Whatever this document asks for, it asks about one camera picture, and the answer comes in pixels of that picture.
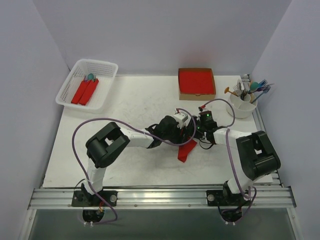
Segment silver metal fork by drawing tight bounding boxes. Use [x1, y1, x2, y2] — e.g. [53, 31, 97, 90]
[233, 79, 248, 101]

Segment teal spoon in cup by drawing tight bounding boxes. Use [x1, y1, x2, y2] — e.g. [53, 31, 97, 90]
[249, 81, 260, 92]

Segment red rolled napkin left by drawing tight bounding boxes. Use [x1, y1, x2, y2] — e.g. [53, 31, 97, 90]
[71, 80, 91, 104]

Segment red napkin stack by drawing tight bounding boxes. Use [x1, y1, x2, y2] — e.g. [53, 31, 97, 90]
[178, 70, 216, 95]

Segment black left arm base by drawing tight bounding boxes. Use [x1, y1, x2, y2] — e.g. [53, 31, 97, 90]
[71, 189, 119, 223]

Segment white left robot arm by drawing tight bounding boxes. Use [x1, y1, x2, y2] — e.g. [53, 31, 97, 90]
[81, 112, 197, 206]

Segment teal spoon in basket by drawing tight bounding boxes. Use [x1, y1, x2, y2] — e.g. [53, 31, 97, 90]
[86, 73, 97, 82]

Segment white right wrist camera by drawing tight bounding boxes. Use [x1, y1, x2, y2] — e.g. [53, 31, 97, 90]
[198, 105, 208, 112]

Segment blue plastic fork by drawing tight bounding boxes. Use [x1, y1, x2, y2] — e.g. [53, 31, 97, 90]
[250, 79, 274, 104]

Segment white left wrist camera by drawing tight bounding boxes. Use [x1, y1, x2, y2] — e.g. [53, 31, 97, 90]
[172, 110, 189, 129]

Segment brown cardboard box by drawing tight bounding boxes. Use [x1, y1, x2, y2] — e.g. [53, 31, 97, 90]
[178, 68, 217, 101]

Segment white utensil holder cup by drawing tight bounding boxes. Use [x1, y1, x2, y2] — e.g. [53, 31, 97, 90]
[228, 94, 258, 119]

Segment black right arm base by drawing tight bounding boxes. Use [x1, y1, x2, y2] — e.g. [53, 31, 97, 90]
[206, 190, 252, 225]

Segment white plastic basket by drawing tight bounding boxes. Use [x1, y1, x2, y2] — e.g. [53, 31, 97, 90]
[55, 59, 118, 114]

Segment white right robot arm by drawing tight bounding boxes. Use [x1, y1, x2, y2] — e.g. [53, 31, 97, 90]
[193, 110, 281, 205]

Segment red paper napkin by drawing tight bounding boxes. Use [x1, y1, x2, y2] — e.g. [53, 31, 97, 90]
[177, 139, 197, 163]

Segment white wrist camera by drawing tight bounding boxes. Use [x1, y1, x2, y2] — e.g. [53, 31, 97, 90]
[198, 105, 208, 112]
[172, 110, 189, 129]

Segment aluminium rail frame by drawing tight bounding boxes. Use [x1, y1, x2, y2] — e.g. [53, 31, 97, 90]
[20, 75, 304, 240]

